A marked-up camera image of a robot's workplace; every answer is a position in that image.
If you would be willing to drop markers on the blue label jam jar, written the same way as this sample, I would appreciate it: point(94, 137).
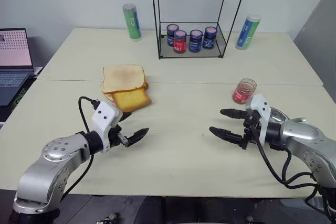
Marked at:
point(171, 33)
point(195, 41)
point(210, 37)

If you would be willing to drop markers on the red label jam jar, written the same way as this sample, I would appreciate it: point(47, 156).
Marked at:
point(179, 43)

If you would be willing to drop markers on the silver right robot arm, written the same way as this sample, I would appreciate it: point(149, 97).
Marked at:
point(309, 145)

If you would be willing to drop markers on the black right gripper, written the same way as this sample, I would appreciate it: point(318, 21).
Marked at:
point(249, 130)

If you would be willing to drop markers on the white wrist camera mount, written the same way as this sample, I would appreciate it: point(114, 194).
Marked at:
point(105, 119)
point(261, 113)

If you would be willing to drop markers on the large pale toast slice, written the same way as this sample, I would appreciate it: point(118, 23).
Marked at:
point(123, 75)

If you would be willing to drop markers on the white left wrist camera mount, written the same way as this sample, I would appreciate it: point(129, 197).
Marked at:
point(105, 119)

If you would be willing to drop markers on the toast slice with brown crust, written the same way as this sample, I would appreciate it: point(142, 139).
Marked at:
point(145, 86)

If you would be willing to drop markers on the small golden toast slice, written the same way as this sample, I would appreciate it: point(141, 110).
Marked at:
point(132, 100)

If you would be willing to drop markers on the green label cylinder can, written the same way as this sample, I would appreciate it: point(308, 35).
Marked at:
point(132, 23)

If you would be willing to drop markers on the black green desk mat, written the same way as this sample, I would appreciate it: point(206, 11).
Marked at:
point(19, 95)

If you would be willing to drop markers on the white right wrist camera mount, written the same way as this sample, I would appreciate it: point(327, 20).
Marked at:
point(261, 113)

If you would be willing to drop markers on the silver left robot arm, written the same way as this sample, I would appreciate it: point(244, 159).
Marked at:
point(52, 166)

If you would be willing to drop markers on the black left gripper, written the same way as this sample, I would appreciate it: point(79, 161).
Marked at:
point(115, 137)

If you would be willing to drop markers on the blue label cylinder can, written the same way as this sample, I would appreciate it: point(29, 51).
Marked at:
point(248, 32)

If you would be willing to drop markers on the grey open laptop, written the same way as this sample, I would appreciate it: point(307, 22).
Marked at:
point(13, 61)

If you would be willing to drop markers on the open red jam jar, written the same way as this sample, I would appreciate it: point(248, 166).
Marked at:
point(242, 93)

